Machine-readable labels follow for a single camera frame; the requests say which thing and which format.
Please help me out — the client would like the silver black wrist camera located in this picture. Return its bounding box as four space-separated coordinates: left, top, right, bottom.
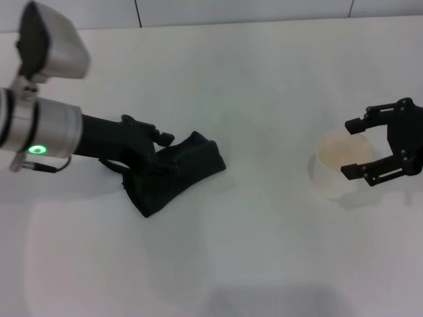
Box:
15 1 91 83

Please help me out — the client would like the left wrist connector cable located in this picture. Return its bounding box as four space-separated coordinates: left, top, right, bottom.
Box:
9 154 72 174

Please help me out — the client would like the dark blue rag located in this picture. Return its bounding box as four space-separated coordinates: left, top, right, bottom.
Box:
98 131 227 219

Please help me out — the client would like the white paper cup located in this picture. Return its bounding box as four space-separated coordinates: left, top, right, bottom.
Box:
310 129 376 201

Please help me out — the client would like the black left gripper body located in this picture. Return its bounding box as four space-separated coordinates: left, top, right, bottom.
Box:
74 114 158 172

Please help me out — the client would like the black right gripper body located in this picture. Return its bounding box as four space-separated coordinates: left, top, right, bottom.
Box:
385 97 423 178

